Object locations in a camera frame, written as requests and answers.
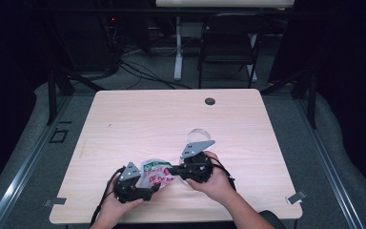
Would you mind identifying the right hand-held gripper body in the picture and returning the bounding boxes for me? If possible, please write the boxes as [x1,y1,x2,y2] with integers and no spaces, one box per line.
[180,139,216,184]

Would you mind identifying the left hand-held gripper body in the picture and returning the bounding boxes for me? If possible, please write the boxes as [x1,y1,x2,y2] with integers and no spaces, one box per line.
[113,161,144,204]

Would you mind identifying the pink and white plastic bag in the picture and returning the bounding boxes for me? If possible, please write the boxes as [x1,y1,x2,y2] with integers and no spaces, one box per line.
[137,158,176,191]

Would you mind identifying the clear glass mug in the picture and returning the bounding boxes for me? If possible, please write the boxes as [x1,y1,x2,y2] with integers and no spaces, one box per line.
[179,128,213,166]

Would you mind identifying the person's left hand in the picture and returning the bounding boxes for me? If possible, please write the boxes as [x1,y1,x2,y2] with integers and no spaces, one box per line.
[99,177,145,224]

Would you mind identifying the person's right hand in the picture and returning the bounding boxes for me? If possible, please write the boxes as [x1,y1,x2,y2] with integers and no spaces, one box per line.
[185,151,236,205]

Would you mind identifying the grey tape piece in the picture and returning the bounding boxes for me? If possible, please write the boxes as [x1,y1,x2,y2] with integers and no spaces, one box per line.
[285,190,308,205]
[43,197,68,208]

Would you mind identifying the person's dark clothing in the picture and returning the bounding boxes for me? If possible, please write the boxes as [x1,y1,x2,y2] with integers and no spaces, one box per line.
[258,209,282,229]

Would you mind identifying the black metal stand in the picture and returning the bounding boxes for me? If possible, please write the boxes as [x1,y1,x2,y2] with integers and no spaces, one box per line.
[260,68,318,130]
[46,66,106,126]

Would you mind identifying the black folding chair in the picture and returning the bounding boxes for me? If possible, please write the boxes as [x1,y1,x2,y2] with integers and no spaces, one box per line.
[197,12,270,90]

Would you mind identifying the dark equipment with red light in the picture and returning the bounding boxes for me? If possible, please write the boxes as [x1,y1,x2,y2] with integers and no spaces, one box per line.
[60,12,122,73]

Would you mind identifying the white background desk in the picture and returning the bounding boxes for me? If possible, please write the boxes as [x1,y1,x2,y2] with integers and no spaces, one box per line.
[155,0,295,83]

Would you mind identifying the left hand-held gripper black cable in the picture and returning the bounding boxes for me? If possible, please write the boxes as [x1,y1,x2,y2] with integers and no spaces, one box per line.
[90,166,127,227]

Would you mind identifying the hand-held gripper black cable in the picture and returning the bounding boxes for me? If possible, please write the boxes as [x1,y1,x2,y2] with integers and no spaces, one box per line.
[90,166,127,227]
[208,155,237,192]

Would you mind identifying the right hand-held gripper black cable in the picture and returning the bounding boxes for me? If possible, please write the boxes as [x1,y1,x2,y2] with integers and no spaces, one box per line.
[208,155,237,192]

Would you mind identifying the black floor cables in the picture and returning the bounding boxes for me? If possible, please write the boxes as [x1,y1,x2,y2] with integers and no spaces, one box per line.
[118,60,193,91]

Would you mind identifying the aluminium floor rail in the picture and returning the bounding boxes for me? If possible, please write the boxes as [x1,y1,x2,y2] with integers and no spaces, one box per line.
[0,94,72,229]
[294,94,365,229]

